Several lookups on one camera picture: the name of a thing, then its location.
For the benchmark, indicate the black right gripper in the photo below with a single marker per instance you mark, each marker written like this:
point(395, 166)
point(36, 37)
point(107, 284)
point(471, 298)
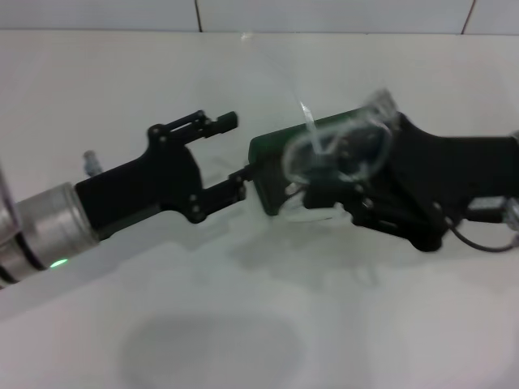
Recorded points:
point(425, 182)

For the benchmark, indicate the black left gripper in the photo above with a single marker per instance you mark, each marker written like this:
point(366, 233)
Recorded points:
point(162, 182)

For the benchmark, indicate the green glasses case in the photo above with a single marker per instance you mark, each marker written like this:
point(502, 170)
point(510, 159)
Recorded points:
point(271, 170)

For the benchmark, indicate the clear white glasses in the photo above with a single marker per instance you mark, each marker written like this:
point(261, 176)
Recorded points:
point(311, 121)

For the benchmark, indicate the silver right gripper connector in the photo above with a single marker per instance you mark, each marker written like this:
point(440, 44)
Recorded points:
point(513, 215)

